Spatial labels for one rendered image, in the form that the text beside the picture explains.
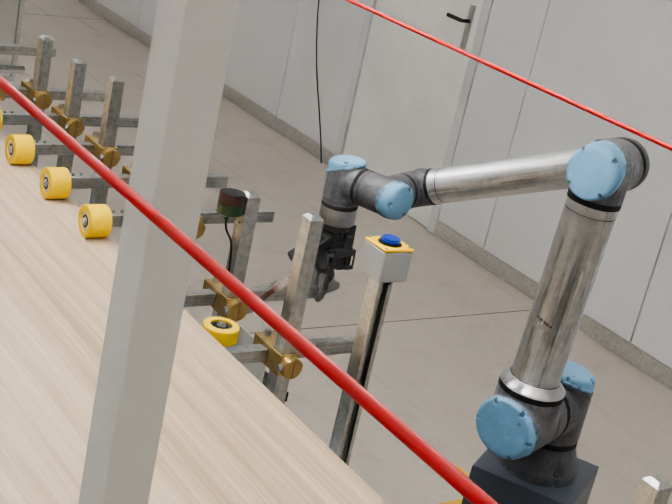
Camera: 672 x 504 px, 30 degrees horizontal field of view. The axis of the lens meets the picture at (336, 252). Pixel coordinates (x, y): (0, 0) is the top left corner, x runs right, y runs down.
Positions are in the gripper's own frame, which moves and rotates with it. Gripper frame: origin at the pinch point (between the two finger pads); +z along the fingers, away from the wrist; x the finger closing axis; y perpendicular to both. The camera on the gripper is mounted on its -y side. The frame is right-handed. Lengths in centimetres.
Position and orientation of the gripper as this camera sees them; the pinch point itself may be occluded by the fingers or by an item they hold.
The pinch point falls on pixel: (315, 297)
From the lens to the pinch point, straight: 313.3
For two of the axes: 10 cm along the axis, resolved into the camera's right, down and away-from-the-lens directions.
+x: -5.4, -4.0, 7.4
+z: -1.7, 9.2, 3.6
